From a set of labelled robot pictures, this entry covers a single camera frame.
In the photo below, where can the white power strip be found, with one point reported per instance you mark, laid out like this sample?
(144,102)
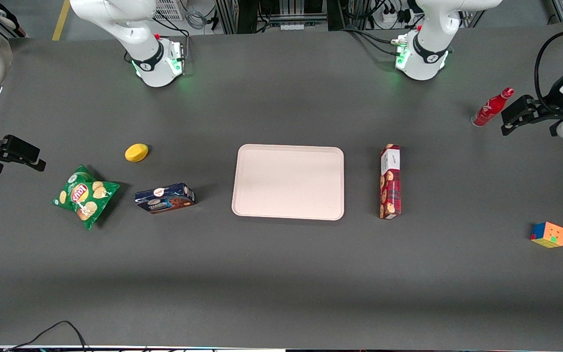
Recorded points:
(293,26)

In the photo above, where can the white perforated box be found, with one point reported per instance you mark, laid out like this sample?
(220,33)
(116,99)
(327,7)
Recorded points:
(169,9)

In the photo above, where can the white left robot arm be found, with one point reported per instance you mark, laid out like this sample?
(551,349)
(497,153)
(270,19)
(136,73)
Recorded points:
(428,29)

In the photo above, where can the yellow lemon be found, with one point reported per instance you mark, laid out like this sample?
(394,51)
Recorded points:
(136,152)

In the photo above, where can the dark blue cookie box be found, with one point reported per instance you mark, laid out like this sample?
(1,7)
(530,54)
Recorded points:
(166,198)

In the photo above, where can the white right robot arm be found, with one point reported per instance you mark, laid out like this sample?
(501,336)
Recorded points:
(115,19)

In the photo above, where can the red tartan cookie box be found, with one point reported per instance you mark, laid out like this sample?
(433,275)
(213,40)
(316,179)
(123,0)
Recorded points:
(390,193)

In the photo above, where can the red cola bottle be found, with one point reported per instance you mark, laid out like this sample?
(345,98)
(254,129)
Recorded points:
(489,108)

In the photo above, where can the aluminium frame rack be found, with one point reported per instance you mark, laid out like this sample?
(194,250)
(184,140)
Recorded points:
(242,14)

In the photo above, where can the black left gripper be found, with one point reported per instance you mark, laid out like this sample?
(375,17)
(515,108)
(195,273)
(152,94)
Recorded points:
(548,110)

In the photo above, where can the cream rectangular plastic tray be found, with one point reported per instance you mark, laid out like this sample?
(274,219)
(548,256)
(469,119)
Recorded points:
(289,182)

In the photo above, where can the colourful puzzle cube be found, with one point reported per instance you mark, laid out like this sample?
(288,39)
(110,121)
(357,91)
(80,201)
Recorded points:
(548,234)

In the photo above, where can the green potato chips bag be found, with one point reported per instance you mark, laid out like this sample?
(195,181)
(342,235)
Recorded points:
(85,196)

